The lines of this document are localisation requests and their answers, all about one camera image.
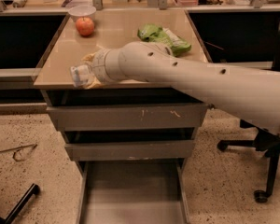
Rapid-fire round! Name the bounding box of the metal wire on floor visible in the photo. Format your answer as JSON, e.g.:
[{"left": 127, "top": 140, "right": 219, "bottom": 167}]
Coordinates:
[{"left": 0, "top": 143, "right": 38, "bottom": 162}]

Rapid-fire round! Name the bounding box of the black chair leg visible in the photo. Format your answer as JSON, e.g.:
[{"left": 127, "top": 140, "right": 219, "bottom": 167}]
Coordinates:
[{"left": 0, "top": 184, "right": 40, "bottom": 224}]

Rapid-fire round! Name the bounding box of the white bowl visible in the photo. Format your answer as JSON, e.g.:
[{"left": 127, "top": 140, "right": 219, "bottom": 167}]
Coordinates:
[{"left": 68, "top": 5, "right": 96, "bottom": 21}]

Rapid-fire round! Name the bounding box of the open bottom grey drawer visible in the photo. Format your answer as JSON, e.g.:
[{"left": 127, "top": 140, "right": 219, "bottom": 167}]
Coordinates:
[{"left": 76, "top": 160, "right": 190, "bottom": 224}]

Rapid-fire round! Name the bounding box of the grey drawer cabinet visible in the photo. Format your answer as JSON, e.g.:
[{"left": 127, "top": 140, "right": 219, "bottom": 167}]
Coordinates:
[{"left": 33, "top": 8, "right": 218, "bottom": 224}]

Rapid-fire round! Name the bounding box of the clear blue plastic bottle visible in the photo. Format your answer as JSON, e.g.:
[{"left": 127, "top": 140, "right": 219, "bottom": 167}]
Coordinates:
[{"left": 70, "top": 63, "right": 94, "bottom": 87}]

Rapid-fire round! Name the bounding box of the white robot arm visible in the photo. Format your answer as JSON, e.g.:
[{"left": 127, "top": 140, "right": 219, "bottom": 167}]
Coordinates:
[{"left": 82, "top": 42, "right": 280, "bottom": 137}]

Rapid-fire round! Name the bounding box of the green chip bag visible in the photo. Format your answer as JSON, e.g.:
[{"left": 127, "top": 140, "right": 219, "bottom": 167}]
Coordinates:
[{"left": 137, "top": 24, "right": 191, "bottom": 57}]

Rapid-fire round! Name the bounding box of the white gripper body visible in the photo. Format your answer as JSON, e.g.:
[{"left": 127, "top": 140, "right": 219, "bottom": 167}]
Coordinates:
[{"left": 91, "top": 49, "right": 112, "bottom": 83}]

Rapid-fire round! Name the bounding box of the middle grey drawer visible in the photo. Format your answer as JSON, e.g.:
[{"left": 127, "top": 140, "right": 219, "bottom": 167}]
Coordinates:
[{"left": 64, "top": 140, "right": 194, "bottom": 161}]

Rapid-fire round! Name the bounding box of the red apple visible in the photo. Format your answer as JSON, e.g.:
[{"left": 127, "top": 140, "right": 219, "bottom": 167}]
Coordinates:
[{"left": 76, "top": 17, "right": 94, "bottom": 36}]

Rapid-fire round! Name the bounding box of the black office chair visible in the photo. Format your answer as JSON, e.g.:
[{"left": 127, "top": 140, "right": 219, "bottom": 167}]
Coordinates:
[{"left": 217, "top": 22, "right": 280, "bottom": 203}]

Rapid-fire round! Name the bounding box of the top grey drawer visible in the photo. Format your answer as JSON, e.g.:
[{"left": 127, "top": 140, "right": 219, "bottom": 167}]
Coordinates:
[{"left": 48, "top": 103, "right": 206, "bottom": 132}]

